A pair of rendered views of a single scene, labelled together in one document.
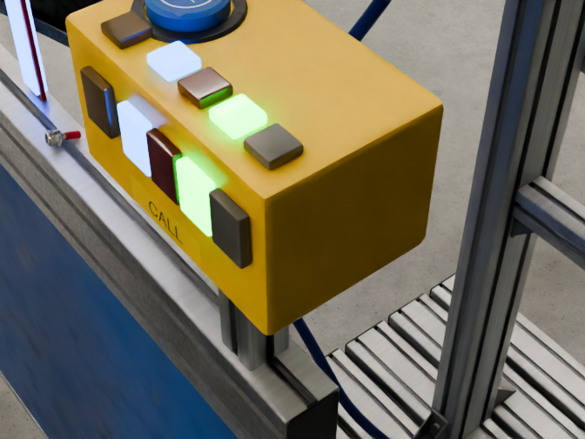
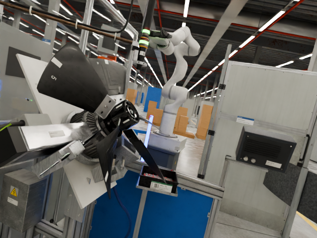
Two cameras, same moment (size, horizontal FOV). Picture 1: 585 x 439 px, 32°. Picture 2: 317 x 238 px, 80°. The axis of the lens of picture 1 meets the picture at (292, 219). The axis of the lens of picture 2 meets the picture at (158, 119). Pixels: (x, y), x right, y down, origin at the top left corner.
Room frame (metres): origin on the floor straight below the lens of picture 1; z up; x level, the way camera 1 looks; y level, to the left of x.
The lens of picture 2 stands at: (1.67, -0.50, 1.29)
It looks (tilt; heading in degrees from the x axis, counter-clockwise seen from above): 5 degrees down; 145
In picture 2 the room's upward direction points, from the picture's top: 12 degrees clockwise
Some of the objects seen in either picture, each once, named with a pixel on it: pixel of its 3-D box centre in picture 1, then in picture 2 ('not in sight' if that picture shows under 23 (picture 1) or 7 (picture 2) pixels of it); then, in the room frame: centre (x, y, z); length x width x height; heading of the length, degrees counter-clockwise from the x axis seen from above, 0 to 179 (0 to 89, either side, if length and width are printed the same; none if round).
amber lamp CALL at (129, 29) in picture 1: (126, 30); not in sight; (0.38, 0.08, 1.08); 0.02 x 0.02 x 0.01; 38
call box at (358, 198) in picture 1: (247, 140); not in sight; (0.37, 0.02, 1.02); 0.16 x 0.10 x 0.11; 38
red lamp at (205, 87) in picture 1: (205, 87); not in sight; (0.34, 0.04, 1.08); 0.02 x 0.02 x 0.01; 38
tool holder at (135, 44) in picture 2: not in sight; (139, 54); (0.82, -0.09, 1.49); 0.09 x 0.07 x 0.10; 73
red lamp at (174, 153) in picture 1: (166, 166); not in sight; (0.33, 0.06, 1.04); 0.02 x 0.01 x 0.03; 38
